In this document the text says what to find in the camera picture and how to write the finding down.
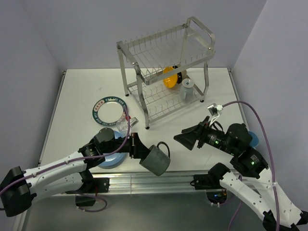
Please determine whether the clear drinking glass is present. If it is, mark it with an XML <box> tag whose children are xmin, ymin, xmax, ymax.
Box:
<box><xmin>116</xmin><ymin>118</ymin><xmax>131</xmax><ymax>137</ymax></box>

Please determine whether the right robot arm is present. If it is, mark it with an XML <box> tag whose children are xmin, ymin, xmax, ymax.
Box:
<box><xmin>174</xmin><ymin>117</ymin><xmax>308</xmax><ymax>231</ymax></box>

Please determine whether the white plate green rim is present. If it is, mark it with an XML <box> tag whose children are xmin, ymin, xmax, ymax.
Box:
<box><xmin>92</xmin><ymin>96</ymin><xmax>128</xmax><ymax>128</ymax></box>

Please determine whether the brown and black bowl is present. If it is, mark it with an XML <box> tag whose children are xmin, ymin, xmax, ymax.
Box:
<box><xmin>172</xmin><ymin>70</ymin><xmax>187</xmax><ymax>84</ymax></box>

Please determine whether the blue plate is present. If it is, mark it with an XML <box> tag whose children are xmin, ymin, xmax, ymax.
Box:
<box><xmin>98</xmin><ymin>128</ymin><xmax>127</xmax><ymax>169</ymax></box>

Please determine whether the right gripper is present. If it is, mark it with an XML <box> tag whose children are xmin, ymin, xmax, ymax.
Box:
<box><xmin>172</xmin><ymin>115</ymin><xmax>236</xmax><ymax>154</ymax></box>

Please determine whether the dark green mug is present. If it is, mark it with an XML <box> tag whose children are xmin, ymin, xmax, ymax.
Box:
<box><xmin>139</xmin><ymin>141</ymin><xmax>171</xmax><ymax>176</ymax></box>

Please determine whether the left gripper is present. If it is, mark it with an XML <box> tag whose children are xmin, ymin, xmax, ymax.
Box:
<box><xmin>102</xmin><ymin>132</ymin><xmax>155</xmax><ymax>158</ymax></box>

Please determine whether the orange bowl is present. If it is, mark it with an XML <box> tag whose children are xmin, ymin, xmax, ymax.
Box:
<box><xmin>163</xmin><ymin>66</ymin><xmax>176</xmax><ymax>89</ymax></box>

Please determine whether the blue plastic cup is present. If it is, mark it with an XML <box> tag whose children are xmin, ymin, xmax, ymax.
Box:
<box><xmin>248</xmin><ymin>131</ymin><xmax>259</xmax><ymax>148</ymax></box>

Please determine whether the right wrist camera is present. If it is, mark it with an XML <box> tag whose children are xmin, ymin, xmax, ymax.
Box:
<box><xmin>207</xmin><ymin>103</ymin><xmax>223</xmax><ymax>125</ymax></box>

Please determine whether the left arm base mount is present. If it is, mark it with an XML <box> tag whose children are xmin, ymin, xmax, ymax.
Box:
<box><xmin>71</xmin><ymin>178</ymin><xmax>110</xmax><ymax>213</ymax></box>

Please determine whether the steel two-tier dish rack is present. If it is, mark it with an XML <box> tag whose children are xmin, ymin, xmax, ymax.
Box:
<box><xmin>116</xmin><ymin>16</ymin><xmax>215</xmax><ymax>129</ymax></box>

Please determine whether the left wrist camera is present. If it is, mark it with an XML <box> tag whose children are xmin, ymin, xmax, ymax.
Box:
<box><xmin>124</xmin><ymin>117</ymin><xmax>139</xmax><ymax>127</ymax></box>

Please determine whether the grey ceramic cup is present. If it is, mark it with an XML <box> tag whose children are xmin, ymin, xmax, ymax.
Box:
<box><xmin>179</xmin><ymin>78</ymin><xmax>194</xmax><ymax>101</ymax></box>

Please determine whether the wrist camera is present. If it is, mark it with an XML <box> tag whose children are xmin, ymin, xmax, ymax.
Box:
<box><xmin>207</xmin><ymin>103</ymin><xmax>223</xmax><ymax>125</ymax></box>
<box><xmin>124</xmin><ymin>117</ymin><xmax>139</xmax><ymax>127</ymax></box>

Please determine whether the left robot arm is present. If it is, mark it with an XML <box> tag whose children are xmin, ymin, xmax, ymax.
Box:
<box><xmin>0</xmin><ymin>128</ymin><xmax>151</xmax><ymax>217</ymax></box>

